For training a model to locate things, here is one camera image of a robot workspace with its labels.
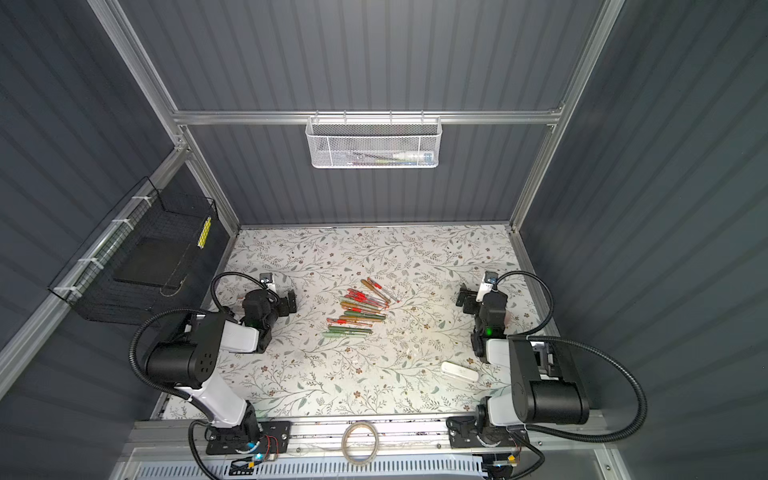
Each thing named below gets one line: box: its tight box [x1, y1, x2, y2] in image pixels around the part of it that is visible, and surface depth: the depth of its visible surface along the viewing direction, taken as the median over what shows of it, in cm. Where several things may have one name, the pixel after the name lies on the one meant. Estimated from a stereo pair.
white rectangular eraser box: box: [441, 361, 479, 382], surface depth 83 cm
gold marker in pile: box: [340, 302, 382, 311], surface depth 99 cm
